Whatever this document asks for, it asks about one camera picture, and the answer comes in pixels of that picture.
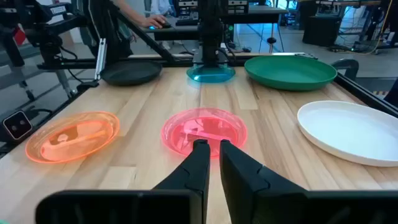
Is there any transparent pink plastic plate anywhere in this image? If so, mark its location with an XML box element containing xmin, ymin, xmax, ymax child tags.
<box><xmin>160</xmin><ymin>107</ymin><xmax>248</xmax><ymax>159</ymax></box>

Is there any green plastic plate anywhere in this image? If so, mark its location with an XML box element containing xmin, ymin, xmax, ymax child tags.
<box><xmin>244</xmin><ymin>55</ymin><xmax>338</xmax><ymax>92</ymax></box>

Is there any black cabinet box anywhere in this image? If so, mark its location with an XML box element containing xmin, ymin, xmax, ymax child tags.
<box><xmin>302</xmin><ymin>15</ymin><xmax>343</xmax><ymax>47</ymax></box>

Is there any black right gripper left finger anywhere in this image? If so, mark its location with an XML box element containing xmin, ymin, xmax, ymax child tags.
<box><xmin>154</xmin><ymin>139</ymin><xmax>211</xmax><ymax>224</ymax></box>

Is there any dark curved pipe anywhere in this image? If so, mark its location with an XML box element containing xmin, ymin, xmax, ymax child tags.
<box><xmin>331</xmin><ymin>58</ymin><xmax>360</xmax><ymax>82</ymax></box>

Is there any black desk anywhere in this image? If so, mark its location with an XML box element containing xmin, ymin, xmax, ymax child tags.
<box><xmin>141</xmin><ymin>4</ymin><xmax>289</xmax><ymax>41</ymax></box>

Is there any transparent blue plastic plate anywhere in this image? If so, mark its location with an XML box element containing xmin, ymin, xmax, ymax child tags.
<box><xmin>186</xmin><ymin>63</ymin><xmax>236</xmax><ymax>84</ymax></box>

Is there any person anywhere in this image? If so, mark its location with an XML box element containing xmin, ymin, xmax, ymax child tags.
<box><xmin>150</xmin><ymin>0</ymin><xmax>175</xmax><ymax>16</ymax></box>

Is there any dark purple plastic plate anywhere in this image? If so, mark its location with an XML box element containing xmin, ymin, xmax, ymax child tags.
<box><xmin>99</xmin><ymin>59</ymin><xmax>163</xmax><ymax>87</ymax></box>

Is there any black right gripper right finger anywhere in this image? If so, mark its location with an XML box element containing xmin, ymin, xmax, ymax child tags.
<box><xmin>220</xmin><ymin>139</ymin><xmax>308</xmax><ymax>224</ymax></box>

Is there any small table-level camera box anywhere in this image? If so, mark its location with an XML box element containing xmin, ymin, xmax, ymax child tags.
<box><xmin>2</xmin><ymin>110</ymin><xmax>34</xmax><ymax>141</ymax></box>

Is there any silver aluminium bracket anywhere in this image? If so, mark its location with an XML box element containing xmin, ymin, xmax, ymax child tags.
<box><xmin>94</xmin><ymin>37</ymin><xmax>108</xmax><ymax>81</ymax></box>

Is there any person's forearm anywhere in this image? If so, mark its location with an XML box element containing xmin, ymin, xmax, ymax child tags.
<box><xmin>113</xmin><ymin>0</ymin><xmax>147</xmax><ymax>26</ymax></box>

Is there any black computer mouse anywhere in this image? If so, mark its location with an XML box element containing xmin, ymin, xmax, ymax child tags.
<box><xmin>148</xmin><ymin>21</ymin><xmax>172</xmax><ymax>30</ymax></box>

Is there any person's hand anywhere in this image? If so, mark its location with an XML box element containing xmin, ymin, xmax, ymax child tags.
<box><xmin>139</xmin><ymin>14</ymin><xmax>169</xmax><ymax>29</ymax></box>

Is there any yellow floor cable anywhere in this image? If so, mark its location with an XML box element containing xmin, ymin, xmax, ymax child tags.
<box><xmin>371</xmin><ymin>0</ymin><xmax>394</xmax><ymax>55</ymax></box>

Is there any black metal stand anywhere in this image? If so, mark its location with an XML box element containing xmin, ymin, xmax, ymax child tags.
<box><xmin>0</xmin><ymin>0</ymin><xmax>91</xmax><ymax>103</ymax></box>

